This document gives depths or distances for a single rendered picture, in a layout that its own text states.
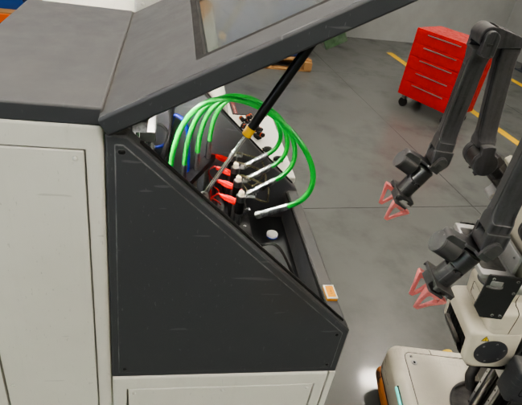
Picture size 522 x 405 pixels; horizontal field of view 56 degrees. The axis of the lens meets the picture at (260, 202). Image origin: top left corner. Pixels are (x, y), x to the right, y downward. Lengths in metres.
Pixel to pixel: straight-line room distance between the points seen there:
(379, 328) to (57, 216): 2.04
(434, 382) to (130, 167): 1.64
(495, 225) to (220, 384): 0.78
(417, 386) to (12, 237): 1.63
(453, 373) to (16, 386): 1.65
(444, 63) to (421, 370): 3.84
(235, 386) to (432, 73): 4.63
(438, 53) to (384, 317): 3.39
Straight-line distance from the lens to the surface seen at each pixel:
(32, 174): 0.95
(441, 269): 1.31
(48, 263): 1.07
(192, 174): 1.47
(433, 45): 5.57
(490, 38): 1.49
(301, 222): 1.60
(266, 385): 1.39
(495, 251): 1.27
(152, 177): 0.92
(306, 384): 1.42
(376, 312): 2.81
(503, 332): 1.71
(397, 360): 2.23
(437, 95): 5.57
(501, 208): 1.23
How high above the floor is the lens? 1.84
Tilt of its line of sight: 33 degrees down
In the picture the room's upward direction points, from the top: 10 degrees clockwise
